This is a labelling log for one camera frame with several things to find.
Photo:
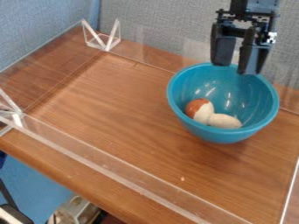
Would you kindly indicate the clear acrylic corner bracket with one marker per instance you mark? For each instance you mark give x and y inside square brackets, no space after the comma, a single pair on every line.
[98,40]

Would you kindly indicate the clear acrylic front barrier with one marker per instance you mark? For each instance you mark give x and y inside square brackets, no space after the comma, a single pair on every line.
[130,192]

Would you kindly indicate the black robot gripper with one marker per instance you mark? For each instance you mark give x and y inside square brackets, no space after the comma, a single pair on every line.
[260,13]

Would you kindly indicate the clear acrylic back barrier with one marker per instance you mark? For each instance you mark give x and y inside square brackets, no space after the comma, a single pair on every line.
[171,52]

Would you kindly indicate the blue plastic bowl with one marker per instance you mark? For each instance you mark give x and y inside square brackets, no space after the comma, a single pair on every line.
[243,96]

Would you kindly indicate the white brown-capped toy mushroom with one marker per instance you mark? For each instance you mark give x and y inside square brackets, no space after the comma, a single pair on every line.
[200,111]

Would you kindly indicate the white device under table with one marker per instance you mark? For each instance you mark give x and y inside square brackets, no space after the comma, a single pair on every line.
[75,211]

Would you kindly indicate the clear acrylic left bracket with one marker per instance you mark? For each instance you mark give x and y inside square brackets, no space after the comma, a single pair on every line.
[9,108]

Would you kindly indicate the clear acrylic barrier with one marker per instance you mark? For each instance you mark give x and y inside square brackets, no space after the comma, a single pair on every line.
[130,192]
[171,52]

